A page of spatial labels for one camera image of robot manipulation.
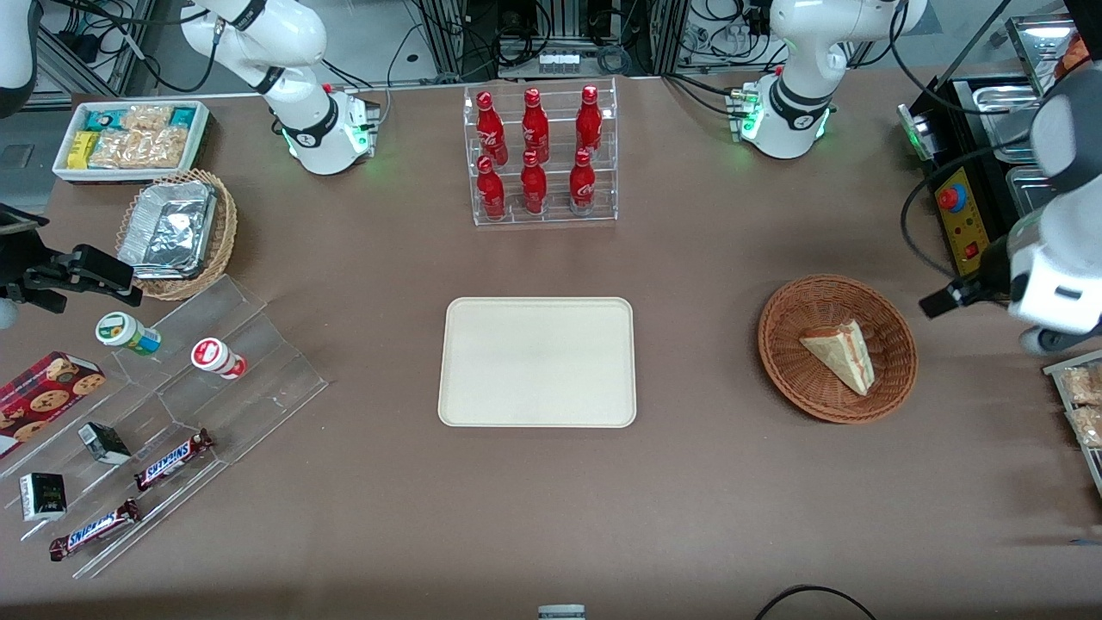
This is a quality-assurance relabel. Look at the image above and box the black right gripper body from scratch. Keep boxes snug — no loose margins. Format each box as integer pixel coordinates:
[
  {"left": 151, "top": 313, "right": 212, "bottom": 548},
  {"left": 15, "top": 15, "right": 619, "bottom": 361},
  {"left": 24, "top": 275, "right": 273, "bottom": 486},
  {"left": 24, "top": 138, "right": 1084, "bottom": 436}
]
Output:
[{"left": 0, "top": 205, "right": 71, "bottom": 314}]

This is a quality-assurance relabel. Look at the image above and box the triangular sandwich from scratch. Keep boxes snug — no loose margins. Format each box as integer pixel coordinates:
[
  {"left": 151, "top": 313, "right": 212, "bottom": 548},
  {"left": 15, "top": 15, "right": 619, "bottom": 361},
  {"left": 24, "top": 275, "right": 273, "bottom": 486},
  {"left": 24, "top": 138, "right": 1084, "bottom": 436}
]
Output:
[{"left": 798, "top": 319, "right": 877, "bottom": 398}]

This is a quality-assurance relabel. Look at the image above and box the metal snack tray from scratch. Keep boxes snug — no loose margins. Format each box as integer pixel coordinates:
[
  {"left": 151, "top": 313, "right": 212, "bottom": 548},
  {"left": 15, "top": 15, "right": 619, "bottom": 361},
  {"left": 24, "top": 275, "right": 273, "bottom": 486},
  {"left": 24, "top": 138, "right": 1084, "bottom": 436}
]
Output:
[{"left": 1043, "top": 348, "right": 1102, "bottom": 502}]

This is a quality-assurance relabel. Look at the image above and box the light wicker basket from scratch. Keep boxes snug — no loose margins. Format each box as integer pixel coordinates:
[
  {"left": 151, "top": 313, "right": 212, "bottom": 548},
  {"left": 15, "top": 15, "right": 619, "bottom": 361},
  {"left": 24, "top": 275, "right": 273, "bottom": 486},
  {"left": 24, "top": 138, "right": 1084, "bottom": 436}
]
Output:
[{"left": 115, "top": 169, "right": 238, "bottom": 301}]

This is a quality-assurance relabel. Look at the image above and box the brown wicker basket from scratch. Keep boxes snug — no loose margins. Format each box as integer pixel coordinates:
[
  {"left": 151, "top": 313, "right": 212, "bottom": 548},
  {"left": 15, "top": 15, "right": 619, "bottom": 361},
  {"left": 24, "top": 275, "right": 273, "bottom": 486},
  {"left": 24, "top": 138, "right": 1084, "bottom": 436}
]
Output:
[{"left": 757, "top": 273, "right": 919, "bottom": 425}]

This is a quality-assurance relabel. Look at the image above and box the beige plastic tray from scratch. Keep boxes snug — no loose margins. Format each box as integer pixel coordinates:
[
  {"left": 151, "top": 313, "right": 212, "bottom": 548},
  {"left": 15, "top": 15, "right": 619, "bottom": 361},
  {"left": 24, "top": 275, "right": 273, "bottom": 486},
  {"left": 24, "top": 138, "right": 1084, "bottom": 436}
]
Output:
[{"left": 436, "top": 296, "right": 639, "bottom": 430}]

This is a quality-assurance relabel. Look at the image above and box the green lidded cup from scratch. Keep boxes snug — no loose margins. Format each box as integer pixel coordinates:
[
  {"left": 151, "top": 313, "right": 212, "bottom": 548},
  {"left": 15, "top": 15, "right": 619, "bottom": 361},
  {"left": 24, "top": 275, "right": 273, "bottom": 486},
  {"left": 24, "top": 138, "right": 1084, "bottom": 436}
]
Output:
[{"left": 94, "top": 311, "right": 163, "bottom": 357}]

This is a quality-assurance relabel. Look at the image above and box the yellow emergency stop panel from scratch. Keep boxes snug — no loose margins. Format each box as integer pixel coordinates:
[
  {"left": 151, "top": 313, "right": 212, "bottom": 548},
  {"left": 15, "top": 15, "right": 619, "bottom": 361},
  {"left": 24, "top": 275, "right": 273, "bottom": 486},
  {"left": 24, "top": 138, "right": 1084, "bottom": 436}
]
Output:
[{"left": 934, "top": 167, "right": 992, "bottom": 277}]

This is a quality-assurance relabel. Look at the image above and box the aluminium foil container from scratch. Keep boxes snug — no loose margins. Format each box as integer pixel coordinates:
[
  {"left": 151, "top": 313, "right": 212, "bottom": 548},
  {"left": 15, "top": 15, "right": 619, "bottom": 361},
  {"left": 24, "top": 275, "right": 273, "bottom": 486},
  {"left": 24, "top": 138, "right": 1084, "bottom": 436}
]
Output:
[{"left": 118, "top": 180, "right": 219, "bottom": 280}]

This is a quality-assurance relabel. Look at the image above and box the clear snack bag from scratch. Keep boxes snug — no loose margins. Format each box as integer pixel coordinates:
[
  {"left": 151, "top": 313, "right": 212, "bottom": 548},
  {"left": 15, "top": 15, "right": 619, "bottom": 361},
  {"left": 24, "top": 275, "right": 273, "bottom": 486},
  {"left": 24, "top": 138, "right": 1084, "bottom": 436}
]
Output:
[
  {"left": 1066, "top": 405, "right": 1102, "bottom": 450},
  {"left": 1059, "top": 363, "right": 1102, "bottom": 406}
]

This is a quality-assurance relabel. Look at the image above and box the white snack bin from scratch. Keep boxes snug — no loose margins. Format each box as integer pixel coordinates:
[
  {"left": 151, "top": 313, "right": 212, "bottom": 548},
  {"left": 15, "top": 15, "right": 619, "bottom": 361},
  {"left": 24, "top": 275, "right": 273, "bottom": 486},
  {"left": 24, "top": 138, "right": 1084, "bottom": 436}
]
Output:
[{"left": 51, "top": 100, "right": 213, "bottom": 184}]

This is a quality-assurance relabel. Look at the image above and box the yellow snack packet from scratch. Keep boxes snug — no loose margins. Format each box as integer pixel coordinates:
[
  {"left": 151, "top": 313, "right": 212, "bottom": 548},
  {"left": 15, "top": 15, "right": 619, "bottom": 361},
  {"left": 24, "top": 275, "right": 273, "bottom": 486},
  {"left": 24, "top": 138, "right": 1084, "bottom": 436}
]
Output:
[{"left": 66, "top": 130, "right": 101, "bottom": 171}]

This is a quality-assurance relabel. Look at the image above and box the red cookie box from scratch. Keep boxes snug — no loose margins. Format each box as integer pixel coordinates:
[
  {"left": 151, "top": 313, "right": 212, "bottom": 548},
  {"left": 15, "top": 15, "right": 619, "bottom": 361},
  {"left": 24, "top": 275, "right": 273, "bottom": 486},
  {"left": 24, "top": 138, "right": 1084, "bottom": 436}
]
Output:
[{"left": 0, "top": 350, "right": 107, "bottom": 459}]

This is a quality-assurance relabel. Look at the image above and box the large clear cracker bag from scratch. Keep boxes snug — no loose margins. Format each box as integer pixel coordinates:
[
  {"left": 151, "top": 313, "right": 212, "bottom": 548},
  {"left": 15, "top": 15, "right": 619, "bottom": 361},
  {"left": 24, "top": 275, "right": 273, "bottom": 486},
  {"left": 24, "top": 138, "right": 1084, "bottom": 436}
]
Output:
[{"left": 89, "top": 127, "right": 191, "bottom": 171}]

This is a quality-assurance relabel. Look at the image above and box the red lidded cup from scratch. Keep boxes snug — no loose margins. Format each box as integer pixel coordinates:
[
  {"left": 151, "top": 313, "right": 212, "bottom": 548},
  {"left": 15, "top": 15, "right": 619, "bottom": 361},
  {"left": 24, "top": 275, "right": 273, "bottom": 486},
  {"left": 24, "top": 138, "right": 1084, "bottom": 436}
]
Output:
[{"left": 190, "top": 337, "right": 249, "bottom": 381}]

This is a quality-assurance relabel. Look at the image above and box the small clear cracker bag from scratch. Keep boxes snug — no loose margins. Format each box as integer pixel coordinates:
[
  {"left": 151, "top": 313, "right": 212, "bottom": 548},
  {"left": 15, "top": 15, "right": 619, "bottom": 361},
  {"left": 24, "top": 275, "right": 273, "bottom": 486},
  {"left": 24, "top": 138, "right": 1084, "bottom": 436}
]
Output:
[{"left": 119, "top": 104, "right": 175, "bottom": 132}]

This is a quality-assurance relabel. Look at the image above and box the small black box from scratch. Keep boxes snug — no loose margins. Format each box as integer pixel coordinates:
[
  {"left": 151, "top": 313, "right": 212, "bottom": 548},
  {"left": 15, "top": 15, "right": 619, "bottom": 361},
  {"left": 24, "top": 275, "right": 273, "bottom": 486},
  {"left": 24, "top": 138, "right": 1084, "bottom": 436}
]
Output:
[
  {"left": 18, "top": 471, "right": 68, "bottom": 523},
  {"left": 77, "top": 421, "right": 133, "bottom": 467}
]

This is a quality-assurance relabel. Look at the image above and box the black equipment box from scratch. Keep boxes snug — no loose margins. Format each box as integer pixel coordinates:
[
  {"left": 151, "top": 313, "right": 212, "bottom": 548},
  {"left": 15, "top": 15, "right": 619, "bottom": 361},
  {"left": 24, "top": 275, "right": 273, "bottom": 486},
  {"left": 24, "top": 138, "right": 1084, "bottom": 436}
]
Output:
[{"left": 897, "top": 76, "right": 1068, "bottom": 278}]

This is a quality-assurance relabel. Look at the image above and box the clear acrylic stepped display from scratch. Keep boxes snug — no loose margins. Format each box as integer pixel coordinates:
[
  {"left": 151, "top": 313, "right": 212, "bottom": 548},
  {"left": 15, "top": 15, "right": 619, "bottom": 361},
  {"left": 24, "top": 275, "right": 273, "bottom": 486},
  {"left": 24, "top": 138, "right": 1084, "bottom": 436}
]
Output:
[{"left": 0, "top": 274, "right": 330, "bottom": 580}]

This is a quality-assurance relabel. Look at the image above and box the brown chocolate bar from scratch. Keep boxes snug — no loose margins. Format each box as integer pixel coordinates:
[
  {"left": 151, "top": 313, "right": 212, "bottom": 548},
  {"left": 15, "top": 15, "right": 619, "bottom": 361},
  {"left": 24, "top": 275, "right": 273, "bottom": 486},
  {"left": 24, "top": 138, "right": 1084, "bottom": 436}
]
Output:
[
  {"left": 133, "top": 428, "right": 215, "bottom": 493},
  {"left": 48, "top": 499, "right": 142, "bottom": 563}
]

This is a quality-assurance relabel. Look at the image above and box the clear acrylic bottle rack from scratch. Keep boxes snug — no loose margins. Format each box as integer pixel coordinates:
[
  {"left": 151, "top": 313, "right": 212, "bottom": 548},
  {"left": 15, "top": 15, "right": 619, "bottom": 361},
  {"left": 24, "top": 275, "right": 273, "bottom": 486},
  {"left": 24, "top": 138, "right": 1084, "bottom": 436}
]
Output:
[{"left": 462, "top": 77, "right": 620, "bottom": 228}]

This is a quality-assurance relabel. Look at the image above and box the red cola bottle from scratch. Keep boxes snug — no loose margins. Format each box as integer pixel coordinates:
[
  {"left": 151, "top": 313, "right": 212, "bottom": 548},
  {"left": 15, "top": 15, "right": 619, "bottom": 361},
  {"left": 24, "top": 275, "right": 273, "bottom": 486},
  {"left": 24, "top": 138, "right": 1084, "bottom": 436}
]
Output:
[
  {"left": 475, "top": 155, "right": 507, "bottom": 221},
  {"left": 568, "top": 147, "right": 597, "bottom": 215},
  {"left": 520, "top": 150, "right": 549, "bottom": 216},
  {"left": 522, "top": 87, "right": 551, "bottom": 163},
  {"left": 575, "top": 84, "right": 604, "bottom": 158},
  {"left": 475, "top": 91, "right": 509, "bottom": 166}
]

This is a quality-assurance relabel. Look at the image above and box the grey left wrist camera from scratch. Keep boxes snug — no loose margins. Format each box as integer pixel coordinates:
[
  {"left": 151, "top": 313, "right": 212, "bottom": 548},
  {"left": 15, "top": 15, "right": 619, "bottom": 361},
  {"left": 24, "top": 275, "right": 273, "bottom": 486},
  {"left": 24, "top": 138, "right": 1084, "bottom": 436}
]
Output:
[{"left": 1019, "top": 325, "right": 1073, "bottom": 357}]

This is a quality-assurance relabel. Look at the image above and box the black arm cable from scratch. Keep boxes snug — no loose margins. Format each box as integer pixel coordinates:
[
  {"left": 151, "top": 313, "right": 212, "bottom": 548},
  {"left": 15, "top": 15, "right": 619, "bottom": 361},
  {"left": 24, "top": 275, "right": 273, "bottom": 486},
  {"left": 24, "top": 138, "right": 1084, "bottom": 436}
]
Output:
[{"left": 900, "top": 129, "right": 1034, "bottom": 281}]

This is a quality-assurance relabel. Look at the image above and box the black floor cable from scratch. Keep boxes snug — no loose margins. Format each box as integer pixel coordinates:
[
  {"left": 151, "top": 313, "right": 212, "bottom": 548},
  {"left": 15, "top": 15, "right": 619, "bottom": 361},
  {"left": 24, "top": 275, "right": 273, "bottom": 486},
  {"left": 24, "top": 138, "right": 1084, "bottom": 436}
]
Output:
[{"left": 755, "top": 584, "right": 879, "bottom": 620}]

